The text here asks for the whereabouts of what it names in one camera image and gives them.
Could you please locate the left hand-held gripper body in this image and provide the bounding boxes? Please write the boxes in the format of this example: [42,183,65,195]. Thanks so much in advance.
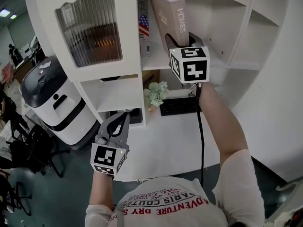
[90,133,130,176]

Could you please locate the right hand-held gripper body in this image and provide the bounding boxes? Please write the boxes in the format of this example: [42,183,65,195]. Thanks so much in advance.
[168,45,211,84]

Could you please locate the pink hardcover book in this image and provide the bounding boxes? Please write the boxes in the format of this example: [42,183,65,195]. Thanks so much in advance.
[148,0,190,54]

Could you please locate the person's right forearm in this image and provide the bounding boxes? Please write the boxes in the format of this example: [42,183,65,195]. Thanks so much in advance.
[197,81,249,166]

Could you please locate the person's left forearm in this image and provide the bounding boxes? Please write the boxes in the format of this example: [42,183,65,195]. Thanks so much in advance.
[89,171,116,208]

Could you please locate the flag print book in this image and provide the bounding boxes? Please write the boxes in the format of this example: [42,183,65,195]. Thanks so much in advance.
[137,0,152,58]

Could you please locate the black tissue box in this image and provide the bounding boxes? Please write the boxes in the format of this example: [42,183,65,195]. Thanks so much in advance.
[109,108,143,125]

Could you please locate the white shelf unit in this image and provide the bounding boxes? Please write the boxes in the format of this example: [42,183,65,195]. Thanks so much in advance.
[23,0,292,183]

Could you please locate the brown cardboard box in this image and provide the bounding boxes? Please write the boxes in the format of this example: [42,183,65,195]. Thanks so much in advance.
[142,70,160,89]

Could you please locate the black keyboard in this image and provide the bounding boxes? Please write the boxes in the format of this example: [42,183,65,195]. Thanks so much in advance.
[160,97,202,117]

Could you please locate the pale green artificial flowers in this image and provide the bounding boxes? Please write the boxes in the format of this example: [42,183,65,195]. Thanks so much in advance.
[143,81,170,112]

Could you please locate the white and black service robot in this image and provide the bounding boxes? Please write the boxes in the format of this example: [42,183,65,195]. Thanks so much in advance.
[20,55,101,152]

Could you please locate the black office chair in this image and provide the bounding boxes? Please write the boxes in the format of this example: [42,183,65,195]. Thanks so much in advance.
[7,119,71,178]

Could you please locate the person's white printed t-shirt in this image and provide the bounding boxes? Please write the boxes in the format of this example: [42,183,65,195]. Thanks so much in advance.
[85,148,266,227]

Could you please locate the ribbed glass cabinet door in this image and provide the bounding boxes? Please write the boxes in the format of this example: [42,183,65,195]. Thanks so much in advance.
[23,0,143,82]

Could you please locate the pink chair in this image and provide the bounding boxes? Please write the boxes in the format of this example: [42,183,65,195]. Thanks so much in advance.
[1,62,12,85]

